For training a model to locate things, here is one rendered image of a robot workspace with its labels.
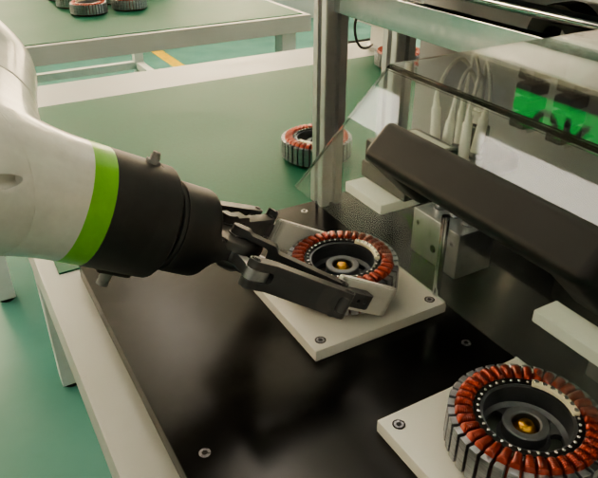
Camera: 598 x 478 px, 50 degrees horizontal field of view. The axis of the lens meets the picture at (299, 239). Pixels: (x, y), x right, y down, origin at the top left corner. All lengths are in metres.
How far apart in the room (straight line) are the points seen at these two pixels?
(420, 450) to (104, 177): 0.30
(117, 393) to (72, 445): 1.03
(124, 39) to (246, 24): 0.36
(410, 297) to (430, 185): 0.42
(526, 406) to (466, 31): 0.31
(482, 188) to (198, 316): 0.45
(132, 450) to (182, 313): 0.15
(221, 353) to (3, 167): 0.27
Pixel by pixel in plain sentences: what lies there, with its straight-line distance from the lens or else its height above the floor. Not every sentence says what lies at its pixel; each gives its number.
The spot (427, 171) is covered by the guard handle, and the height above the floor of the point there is 1.06.
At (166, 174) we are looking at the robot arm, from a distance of 0.50.
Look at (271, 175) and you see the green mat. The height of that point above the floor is 0.75.
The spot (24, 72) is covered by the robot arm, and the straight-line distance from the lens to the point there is 0.54.
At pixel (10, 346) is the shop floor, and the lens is 1.96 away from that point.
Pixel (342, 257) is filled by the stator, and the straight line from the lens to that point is 0.65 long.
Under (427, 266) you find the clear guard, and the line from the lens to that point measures 0.26.
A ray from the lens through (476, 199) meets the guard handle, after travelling 0.22.
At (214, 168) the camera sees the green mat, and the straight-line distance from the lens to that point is 1.00.
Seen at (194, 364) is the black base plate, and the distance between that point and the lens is 0.59.
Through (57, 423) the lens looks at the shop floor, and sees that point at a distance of 1.69.
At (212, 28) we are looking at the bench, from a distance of 1.96.
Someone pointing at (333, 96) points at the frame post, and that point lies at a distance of 0.79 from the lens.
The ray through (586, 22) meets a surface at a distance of 0.60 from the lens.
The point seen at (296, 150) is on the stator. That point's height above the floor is 0.78.
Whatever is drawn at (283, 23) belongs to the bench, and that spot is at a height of 0.73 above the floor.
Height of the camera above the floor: 1.15
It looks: 30 degrees down
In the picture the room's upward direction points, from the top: straight up
